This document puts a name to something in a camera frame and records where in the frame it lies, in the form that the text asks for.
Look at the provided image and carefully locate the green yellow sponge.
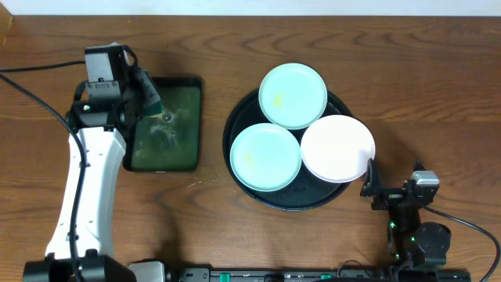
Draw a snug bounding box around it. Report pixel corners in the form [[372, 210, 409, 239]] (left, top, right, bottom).
[[136, 68, 163, 116]]

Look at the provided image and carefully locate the light green plate front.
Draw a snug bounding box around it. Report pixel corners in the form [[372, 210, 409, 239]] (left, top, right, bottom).
[[229, 123, 302, 192]]

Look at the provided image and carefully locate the light green plate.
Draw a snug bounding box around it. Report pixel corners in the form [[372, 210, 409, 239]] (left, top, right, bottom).
[[258, 63, 328, 130], [229, 123, 302, 192]]

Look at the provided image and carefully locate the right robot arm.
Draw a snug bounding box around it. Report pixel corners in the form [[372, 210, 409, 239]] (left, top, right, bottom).
[[360, 158, 451, 268]]

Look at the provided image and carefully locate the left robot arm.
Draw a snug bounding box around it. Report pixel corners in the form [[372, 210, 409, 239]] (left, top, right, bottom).
[[23, 43, 162, 281]]

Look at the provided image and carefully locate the black rectangular water tray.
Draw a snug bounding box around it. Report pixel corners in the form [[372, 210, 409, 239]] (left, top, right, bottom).
[[123, 76, 203, 172]]

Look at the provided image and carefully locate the pink white plate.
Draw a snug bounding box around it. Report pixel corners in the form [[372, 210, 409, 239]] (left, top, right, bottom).
[[301, 115, 376, 183]]

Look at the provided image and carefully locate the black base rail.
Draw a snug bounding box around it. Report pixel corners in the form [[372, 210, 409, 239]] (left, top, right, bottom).
[[172, 266, 471, 282]]

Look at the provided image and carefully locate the left black cable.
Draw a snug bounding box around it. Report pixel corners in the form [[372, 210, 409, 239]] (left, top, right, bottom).
[[0, 60, 89, 282]]

